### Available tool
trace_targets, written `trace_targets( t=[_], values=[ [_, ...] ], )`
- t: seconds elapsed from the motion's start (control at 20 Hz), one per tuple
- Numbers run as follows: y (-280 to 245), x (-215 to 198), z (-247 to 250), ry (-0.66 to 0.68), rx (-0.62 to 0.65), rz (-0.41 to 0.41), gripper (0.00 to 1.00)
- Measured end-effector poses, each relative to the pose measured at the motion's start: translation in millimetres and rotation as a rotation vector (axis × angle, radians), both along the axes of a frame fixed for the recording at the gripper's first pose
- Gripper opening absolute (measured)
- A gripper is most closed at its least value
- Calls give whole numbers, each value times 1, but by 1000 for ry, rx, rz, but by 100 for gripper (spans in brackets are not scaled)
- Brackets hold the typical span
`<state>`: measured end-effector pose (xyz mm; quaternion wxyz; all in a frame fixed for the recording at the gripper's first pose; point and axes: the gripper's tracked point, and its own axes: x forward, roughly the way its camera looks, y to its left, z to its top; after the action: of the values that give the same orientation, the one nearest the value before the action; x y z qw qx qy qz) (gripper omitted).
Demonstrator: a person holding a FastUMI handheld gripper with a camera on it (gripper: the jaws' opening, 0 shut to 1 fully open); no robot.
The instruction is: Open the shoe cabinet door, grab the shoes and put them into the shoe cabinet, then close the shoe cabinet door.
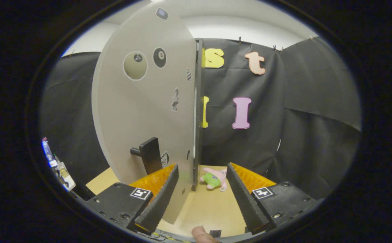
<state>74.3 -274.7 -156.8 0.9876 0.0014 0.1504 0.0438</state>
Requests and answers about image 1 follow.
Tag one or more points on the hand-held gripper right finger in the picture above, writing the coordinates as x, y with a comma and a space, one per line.
245, 206

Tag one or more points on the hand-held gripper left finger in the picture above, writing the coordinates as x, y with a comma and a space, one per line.
159, 206

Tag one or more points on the dark grey shoe cabinet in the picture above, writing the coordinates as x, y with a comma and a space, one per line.
199, 118

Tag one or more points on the light grey shoe cabinet door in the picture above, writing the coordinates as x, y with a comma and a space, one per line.
132, 111

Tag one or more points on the pink and green plush toy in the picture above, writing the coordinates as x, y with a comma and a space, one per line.
213, 179

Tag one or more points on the black backdrop cloth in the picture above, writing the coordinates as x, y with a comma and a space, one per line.
304, 135

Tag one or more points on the blue and white clutter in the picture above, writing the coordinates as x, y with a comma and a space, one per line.
59, 172

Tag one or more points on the row of black cloth clips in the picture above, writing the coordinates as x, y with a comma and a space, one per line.
240, 39

